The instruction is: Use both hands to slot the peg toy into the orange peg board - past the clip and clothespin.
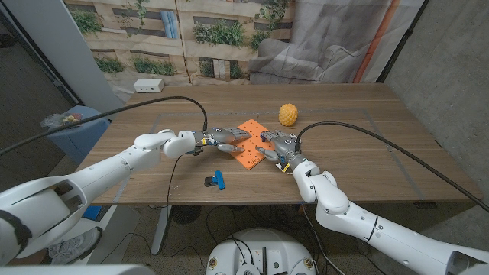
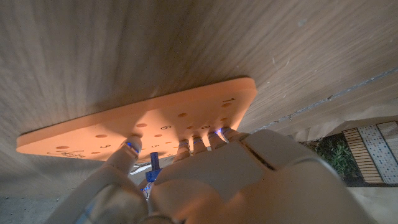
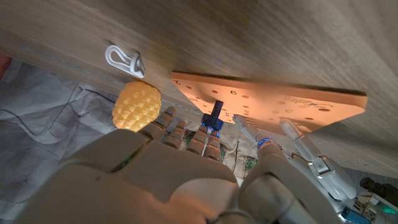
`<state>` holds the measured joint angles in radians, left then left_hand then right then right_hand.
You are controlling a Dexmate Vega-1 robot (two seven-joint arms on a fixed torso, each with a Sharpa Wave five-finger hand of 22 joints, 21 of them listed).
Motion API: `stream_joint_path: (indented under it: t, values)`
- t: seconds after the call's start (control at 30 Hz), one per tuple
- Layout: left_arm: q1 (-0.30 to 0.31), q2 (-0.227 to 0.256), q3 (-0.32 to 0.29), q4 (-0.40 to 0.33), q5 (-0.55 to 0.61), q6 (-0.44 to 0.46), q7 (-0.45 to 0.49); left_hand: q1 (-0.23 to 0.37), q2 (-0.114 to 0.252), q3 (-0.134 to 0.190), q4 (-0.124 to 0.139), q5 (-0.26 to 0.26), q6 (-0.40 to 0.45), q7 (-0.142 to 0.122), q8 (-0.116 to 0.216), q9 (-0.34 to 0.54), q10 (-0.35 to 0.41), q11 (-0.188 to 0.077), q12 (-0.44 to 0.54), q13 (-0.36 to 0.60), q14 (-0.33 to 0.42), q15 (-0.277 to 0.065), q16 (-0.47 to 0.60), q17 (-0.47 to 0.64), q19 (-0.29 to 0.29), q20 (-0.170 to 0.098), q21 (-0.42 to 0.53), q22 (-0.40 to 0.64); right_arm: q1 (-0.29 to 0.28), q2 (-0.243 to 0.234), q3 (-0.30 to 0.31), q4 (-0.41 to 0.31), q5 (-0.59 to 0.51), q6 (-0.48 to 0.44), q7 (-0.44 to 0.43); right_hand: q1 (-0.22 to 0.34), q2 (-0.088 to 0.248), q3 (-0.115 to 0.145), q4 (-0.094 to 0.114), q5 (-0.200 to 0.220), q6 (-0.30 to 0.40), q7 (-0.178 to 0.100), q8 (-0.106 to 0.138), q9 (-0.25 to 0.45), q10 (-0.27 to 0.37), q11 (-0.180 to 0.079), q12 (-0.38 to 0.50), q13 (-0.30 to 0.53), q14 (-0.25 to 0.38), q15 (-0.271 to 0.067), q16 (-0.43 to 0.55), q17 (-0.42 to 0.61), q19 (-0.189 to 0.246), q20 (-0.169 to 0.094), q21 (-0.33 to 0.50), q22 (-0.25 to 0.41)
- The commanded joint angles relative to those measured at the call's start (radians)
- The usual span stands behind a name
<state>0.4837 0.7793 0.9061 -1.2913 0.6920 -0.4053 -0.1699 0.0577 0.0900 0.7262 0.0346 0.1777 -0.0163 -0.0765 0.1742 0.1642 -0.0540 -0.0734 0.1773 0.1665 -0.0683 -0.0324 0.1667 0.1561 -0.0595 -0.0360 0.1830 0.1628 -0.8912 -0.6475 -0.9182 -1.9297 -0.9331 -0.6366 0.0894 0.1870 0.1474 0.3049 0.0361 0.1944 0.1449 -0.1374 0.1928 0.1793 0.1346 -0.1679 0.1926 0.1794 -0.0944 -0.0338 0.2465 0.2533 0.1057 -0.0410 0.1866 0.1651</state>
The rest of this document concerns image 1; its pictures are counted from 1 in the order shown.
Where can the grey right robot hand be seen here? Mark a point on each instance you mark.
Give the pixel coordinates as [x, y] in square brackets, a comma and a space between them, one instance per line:
[284, 145]

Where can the grey sneaker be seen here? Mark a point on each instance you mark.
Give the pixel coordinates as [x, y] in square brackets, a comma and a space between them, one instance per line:
[72, 246]

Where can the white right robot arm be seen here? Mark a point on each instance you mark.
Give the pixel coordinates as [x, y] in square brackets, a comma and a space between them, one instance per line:
[374, 229]

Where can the printed backdrop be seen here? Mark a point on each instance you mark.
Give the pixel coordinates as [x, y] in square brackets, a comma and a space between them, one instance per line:
[229, 57]

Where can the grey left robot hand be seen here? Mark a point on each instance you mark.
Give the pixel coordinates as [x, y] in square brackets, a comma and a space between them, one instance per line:
[223, 135]

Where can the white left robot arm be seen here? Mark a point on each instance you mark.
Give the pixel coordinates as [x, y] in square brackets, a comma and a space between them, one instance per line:
[95, 179]

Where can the blue box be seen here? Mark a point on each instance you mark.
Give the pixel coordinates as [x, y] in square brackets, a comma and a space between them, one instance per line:
[93, 212]

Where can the blue stool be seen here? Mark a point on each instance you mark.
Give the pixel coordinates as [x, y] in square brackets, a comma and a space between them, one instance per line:
[84, 135]

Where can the yellow pineapple toy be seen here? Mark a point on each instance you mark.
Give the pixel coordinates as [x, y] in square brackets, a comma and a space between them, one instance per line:
[288, 114]

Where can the blue and black clip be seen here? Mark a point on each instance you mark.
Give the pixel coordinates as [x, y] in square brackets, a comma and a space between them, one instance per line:
[218, 180]

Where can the white table leg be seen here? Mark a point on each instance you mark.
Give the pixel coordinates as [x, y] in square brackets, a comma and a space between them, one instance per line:
[160, 233]

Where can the grey partition panel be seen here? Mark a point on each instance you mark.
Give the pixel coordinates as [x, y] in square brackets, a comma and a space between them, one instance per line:
[68, 49]

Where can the orange peg board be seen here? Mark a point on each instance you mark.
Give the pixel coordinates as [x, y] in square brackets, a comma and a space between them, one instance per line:
[248, 151]

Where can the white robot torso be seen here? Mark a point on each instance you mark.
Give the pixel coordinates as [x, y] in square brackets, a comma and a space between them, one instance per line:
[229, 252]

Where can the clear bag of toys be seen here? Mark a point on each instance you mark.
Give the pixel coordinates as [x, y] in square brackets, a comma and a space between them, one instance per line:
[65, 119]

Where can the white power strip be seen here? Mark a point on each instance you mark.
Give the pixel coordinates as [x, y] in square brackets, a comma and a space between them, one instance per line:
[148, 85]

